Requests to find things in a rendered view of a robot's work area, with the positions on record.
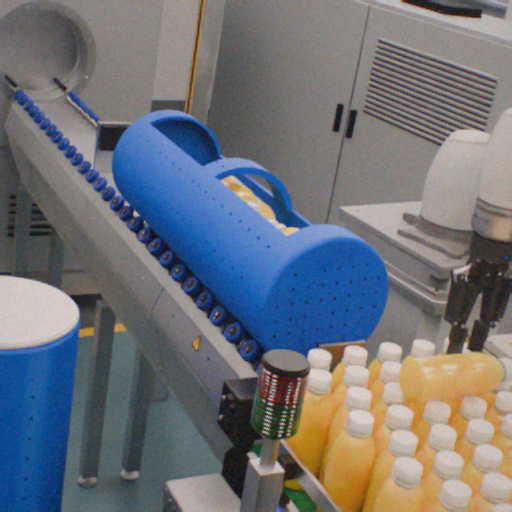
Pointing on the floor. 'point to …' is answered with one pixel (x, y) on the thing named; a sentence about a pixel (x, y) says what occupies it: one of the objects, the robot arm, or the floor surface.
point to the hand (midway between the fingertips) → (466, 342)
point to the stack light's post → (261, 488)
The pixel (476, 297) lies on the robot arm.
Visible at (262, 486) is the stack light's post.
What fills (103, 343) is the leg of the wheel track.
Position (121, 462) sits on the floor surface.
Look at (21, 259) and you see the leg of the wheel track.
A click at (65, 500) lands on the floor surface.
